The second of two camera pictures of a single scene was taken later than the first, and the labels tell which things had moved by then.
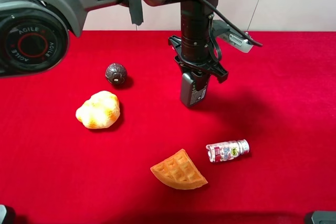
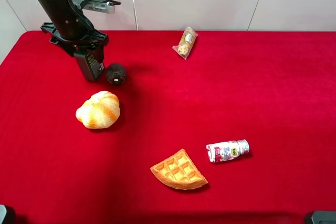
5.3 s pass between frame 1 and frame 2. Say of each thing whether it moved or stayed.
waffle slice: stayed
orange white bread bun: stayed
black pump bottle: moved
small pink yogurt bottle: stayed
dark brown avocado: stayed
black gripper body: moved
